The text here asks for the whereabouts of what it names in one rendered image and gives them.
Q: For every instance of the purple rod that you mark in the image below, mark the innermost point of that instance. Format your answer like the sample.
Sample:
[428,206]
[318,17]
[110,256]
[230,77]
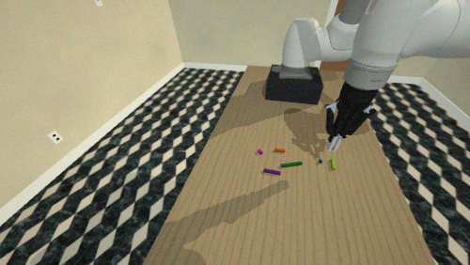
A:
[272,171]

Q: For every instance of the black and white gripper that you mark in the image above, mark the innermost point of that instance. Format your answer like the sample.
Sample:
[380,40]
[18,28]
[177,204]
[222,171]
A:
[353,107]

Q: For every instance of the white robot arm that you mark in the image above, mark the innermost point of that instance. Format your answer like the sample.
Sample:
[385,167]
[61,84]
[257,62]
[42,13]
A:
[388,31]

